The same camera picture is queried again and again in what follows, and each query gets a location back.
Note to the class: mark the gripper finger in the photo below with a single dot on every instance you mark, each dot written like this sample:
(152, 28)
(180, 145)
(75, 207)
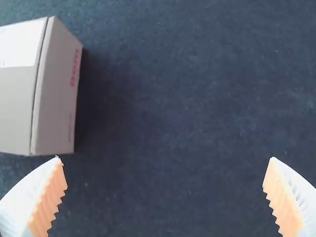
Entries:
(27, 207)
(293, 202)

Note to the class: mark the cardboard box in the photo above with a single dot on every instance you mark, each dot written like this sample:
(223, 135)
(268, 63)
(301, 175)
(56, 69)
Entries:
(24, 98)

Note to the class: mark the black mat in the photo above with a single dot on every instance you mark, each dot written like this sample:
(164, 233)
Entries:
(185, 98)

